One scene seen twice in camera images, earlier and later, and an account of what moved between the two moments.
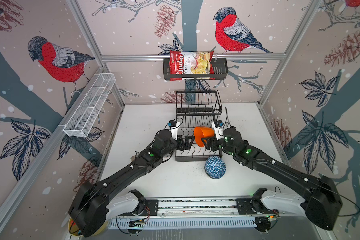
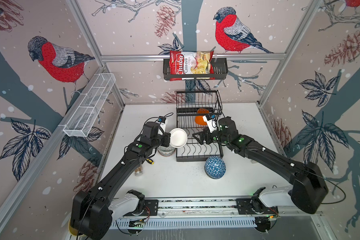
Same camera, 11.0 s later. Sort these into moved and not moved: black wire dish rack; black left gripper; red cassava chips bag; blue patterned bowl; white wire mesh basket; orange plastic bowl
Moved: orange plastic bowl; black left gripper
Not moved: red cassava chips bag; black wire dish rack; white wire mesh basket; blue patterned bowl
